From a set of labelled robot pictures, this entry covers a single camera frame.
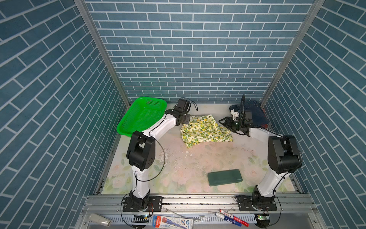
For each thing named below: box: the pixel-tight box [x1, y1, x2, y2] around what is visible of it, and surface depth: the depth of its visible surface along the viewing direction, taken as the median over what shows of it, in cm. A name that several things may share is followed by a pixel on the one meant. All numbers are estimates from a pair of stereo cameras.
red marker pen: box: [219, 208, 249, 228], surface depth 71 cm
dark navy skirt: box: [229, 99, 269, 126], surface depth 106 cm
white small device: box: [88, 213, 113, 227], surface depth 68 cm
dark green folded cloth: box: [207, 168, 243, 187], surface depth 84 cm
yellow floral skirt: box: [180, 114, 233, 148], surface depth 100 cm
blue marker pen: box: [214, 212, 243, 227], surface depth 70 cm
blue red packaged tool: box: [152, 215, 194, 229], surface depth 69 cm
